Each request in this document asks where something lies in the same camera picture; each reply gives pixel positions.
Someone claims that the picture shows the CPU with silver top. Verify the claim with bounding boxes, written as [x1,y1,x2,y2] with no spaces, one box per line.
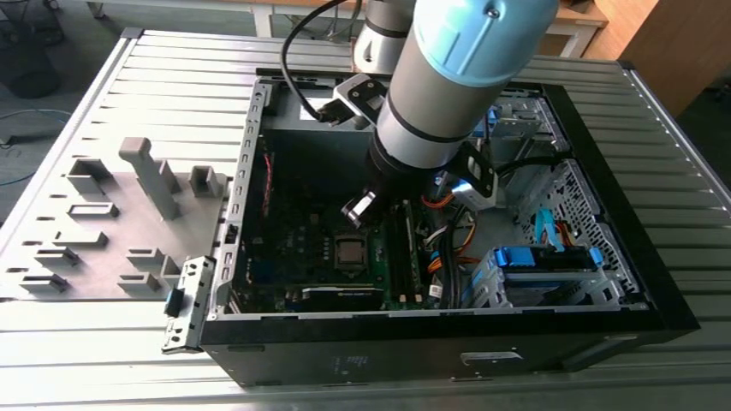
[337,240,365,263]

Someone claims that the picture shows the black RAM slot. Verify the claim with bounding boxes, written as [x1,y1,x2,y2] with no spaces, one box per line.
[390,205,409,303]
[384,209,401,303]
[397,201,417,301]

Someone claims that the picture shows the green RAM stick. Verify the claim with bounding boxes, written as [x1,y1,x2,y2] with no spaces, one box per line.
[402,200,426,299]

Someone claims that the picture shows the grey power supply unit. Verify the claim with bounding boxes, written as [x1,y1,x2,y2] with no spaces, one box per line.
[260,88,377,189]

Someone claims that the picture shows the grey box on wrist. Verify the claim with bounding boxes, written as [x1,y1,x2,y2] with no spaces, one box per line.
[333,73,388,126]

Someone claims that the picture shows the blue drive carrier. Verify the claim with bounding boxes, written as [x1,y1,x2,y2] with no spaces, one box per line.
[484,102,501,139]

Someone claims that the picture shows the green Dell motherboard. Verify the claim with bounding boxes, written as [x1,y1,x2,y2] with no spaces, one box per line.
[234,170,444,313]

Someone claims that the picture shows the tall metal disk bay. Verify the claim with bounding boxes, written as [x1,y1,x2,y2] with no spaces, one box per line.
[472,87,573,206]

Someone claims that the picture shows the blue carrier with black disk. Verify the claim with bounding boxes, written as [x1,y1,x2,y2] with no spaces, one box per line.
[493,245,605,274]

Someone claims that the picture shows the NVIDIA graphics card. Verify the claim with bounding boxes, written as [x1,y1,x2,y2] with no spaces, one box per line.
[282,283,386,313]

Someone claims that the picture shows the blue VGA port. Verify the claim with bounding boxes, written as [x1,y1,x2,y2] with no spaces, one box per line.
[249,259,276,284]

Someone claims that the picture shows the black open PC case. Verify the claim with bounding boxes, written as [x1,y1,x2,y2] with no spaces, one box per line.
[196,66,703,389]

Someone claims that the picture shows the grey expansion slot latch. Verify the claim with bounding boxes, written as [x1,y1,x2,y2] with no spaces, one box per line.
[161,254,218,355]

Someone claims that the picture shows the low metal disk bay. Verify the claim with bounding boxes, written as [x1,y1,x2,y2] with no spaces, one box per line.
[460,247,645,310]

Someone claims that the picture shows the grey parts rack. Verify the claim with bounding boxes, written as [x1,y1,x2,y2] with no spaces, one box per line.
[0,135,236,304]

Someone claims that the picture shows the wooden cabinet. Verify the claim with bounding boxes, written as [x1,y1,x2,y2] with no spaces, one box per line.
[618,0,731,119]

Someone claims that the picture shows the black round bin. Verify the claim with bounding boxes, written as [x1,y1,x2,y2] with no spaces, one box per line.
[8,45,62,99]

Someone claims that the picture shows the orange red wire bundle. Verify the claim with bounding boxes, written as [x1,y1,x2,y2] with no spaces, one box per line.
[420,193,457,211]
[425,208,481,275]

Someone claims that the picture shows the small grey hand camera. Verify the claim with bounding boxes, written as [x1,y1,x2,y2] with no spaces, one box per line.
[340,190,378,224]

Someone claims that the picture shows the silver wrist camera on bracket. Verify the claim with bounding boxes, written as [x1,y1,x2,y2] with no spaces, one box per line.
[449,143,498,211]

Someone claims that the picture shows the white purple wires with connector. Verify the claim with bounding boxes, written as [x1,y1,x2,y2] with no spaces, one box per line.
[422,225,457,252]

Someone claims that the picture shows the black camera cable with plug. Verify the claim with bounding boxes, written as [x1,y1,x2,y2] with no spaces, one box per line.
[281,0,364,126]

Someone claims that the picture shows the twisted coloured fan wires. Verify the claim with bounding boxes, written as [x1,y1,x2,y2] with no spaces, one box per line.
[258,149,276,220]

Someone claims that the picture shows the blue SATA cable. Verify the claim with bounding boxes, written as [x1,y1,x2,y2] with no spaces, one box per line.
[534,206,568,253]

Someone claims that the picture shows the red yellow disk wires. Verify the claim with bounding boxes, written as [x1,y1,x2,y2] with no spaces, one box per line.
[553,219,584,253]

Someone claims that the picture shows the wooden desk with white frame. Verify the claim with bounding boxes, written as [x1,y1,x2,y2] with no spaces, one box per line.
[250,0,609,59]

